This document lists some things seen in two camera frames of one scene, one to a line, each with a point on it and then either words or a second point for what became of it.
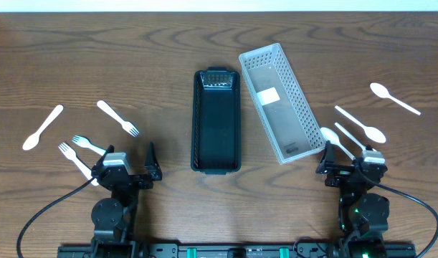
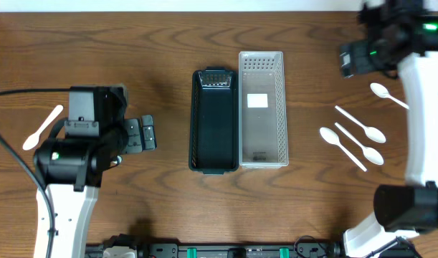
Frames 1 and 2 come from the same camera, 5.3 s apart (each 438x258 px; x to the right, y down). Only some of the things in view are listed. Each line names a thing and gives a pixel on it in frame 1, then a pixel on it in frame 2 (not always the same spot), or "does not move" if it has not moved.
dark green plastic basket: (216, 130) does not move
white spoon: (381, 91) does not move
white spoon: (34, 140) does not move
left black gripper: (131, 179) -> (133, 134)
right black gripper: (343, 173) -> (353, 59)
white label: (268, 96) -> (257, 100)
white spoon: (372, 133) does not move
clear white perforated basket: (292, 127) -> (263, 139)
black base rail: (176, 249) does not move
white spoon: (332, 136) does not move
